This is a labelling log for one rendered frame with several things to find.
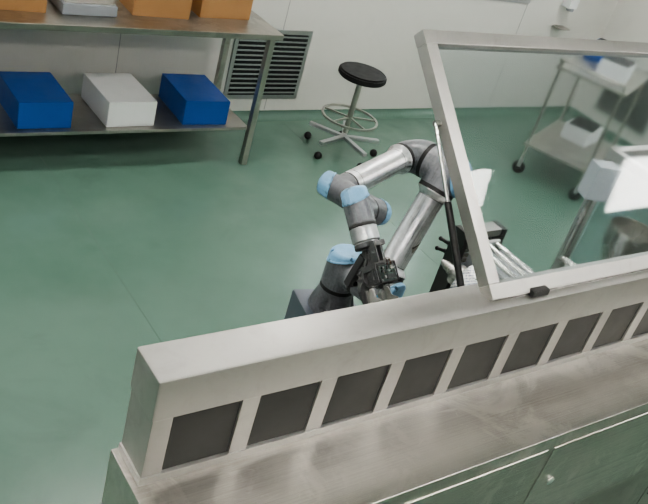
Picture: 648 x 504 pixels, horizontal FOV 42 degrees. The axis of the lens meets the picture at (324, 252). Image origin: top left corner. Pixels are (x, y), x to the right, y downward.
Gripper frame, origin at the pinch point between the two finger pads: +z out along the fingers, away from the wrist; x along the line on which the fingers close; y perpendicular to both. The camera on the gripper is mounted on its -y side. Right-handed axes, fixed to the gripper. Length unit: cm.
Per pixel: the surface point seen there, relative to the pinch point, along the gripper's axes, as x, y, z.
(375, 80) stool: 228, -227, -176
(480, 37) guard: -6, 62, -48
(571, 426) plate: -4, 55, 33
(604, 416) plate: 7, 55, 34
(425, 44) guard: -21, 62, -46
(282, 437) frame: -64, 46, 20
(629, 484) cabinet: 101, -19, 70
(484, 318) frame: -24, 60, 9
